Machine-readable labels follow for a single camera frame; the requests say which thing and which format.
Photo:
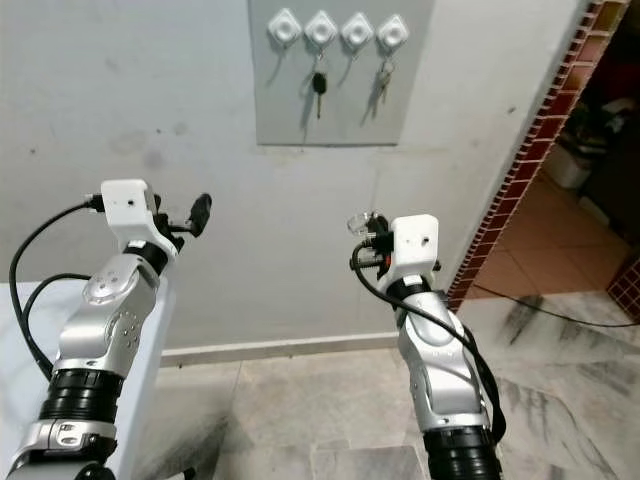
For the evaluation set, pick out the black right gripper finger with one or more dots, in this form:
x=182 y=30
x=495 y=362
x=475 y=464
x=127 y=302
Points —
x=380 y=228

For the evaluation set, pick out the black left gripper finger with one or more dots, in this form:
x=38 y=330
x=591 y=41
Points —
x=202 y=208

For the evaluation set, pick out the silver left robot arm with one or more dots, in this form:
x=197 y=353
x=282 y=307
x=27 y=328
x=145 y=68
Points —
x=105 y=330

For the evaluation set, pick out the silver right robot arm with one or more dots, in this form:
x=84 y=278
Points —
x=445 y=370

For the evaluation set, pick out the silver key bunch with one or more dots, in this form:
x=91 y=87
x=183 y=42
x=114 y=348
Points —
x=385 y=75

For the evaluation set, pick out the black car key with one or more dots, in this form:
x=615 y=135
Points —
x=319 y=86

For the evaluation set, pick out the white container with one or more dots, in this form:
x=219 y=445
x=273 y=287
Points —
x=572 y=165

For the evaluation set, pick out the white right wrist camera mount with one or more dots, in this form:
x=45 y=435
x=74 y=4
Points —
x=418 y=248

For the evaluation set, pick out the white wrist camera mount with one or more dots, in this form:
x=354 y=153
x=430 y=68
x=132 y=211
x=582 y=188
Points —
x=418 y=248
x=130 y=208

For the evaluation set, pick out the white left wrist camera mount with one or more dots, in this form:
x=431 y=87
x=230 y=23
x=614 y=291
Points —
x=130 y=208

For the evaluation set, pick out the white wall hook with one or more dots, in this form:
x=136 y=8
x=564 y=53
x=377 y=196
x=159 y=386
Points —
x=357 y=30
x=321 y=29
x=393 y=32
x=285 y=27

